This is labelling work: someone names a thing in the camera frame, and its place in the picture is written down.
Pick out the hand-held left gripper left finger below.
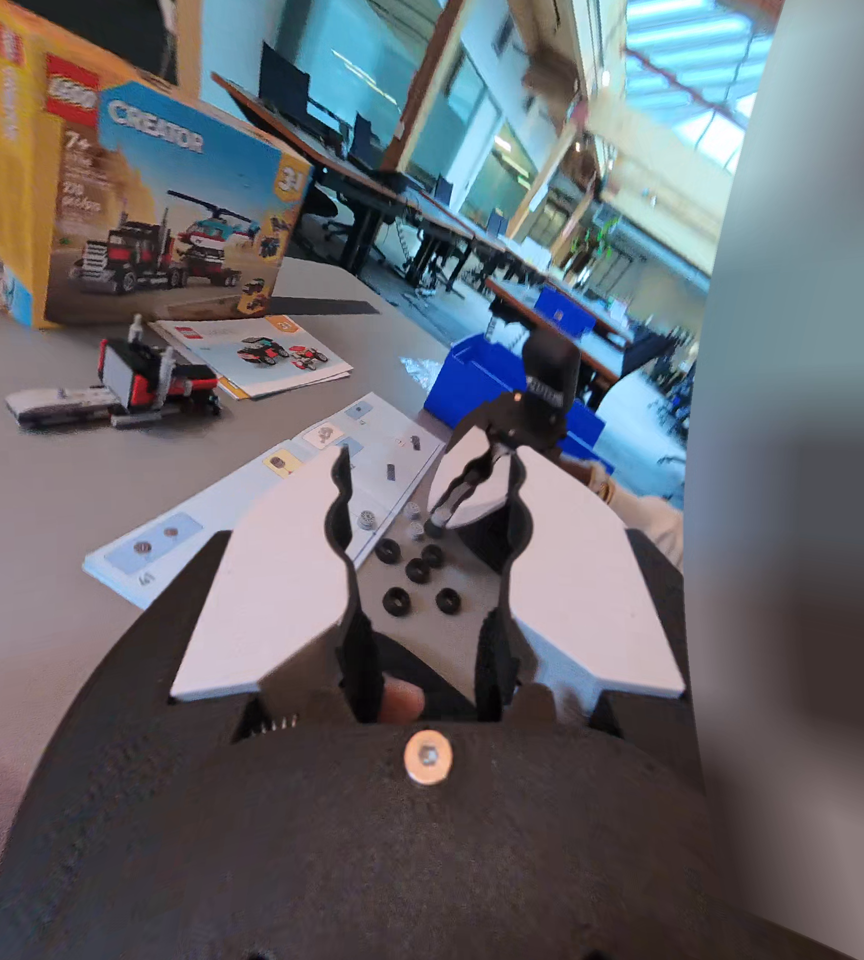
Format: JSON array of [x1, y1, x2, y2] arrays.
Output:
[[169, 446, 386, 724]]

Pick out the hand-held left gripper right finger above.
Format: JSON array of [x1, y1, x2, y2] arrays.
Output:
[[475, 453, 687, 724]]

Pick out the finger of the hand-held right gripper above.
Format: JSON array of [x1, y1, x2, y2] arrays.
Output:
[[429, 431, 495, 524], [443, 453, 516, 531]]

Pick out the blue plastic object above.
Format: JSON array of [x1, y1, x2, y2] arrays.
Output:
[[423, 333, 617, 475]]

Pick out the black red lego truck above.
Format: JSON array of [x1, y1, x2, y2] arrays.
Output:
[[6, 315, 223, 432]]

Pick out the person's right forearm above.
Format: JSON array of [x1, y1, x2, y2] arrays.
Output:
[[585, 461, 688, 571]]

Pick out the large lego set box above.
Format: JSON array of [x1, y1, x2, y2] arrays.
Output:
[[0, 0, 315, 331]]

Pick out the person's left hand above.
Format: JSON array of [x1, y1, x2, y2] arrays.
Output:
[[381, 678, 427, 725]]

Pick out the flat clear plastic bag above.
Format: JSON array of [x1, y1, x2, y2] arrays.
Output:
[[400, 356, 448, 391]]

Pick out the open instruction booklet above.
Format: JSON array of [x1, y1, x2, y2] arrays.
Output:
[[83, 390, 450, 610]]

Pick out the blue plastic bin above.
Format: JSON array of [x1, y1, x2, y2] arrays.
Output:
[[533, 285, 598, 339]]

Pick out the green potted plant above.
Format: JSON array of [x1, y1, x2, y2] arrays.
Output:
[[582, 213, 624, 260]]

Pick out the closed instruction booklets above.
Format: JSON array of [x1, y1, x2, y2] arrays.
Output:
[[148, 315, 354, 402]]

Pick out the long office desk row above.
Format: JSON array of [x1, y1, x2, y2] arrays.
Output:
[[210, 71, 696, 391]]

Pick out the black board panel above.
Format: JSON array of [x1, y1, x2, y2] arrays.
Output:
[[83, 0, 178, 84]]

